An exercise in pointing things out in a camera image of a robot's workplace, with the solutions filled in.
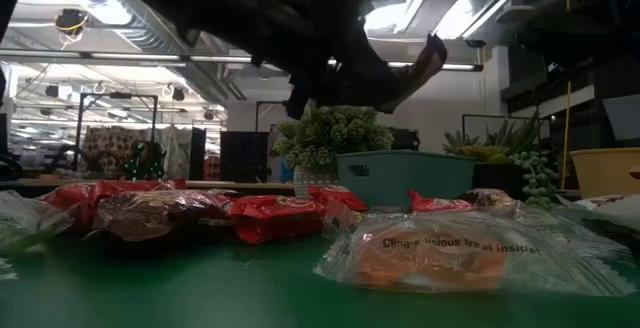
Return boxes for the teal plastic basket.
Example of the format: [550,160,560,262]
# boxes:
[335,149,479,210]

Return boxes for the patterned fabric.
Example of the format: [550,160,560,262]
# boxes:
[82,126,151,174]

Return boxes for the black partition panel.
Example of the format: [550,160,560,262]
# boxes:
[219,130,272,184]

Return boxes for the yellow plastic basket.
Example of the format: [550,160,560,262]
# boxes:
[569,146,640,200]

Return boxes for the pale succulent in patterned pot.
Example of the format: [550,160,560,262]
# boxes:
[272,105,395,200]

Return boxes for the white candy wrapper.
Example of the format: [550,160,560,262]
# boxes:
[553,192,640,219]

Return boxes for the grey monitor screen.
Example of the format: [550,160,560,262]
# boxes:
[602,94,640,142]

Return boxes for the long LED light bar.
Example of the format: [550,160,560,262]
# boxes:
[0,50,485,73]

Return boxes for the orange ring candy clear wrapper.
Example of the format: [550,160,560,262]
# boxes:
[313,206,637,298]

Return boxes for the black cable reel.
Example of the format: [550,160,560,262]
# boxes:
[53,8,90,37]

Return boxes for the silver ventilation duct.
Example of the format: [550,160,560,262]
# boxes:
[29,0,236,104]

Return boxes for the black metal rig frame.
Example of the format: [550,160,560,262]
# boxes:
[74,92,159,172]
[254,99,292,134]

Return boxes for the green table mat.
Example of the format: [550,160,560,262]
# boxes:
[0,187,640,328]

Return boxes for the narrow black panel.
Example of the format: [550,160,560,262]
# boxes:
[188,126,207,182]

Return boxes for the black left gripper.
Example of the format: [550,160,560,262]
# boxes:
[119,0,401,120]

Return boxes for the mixed succulents in black pot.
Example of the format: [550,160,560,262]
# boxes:
[442,109,562,212]

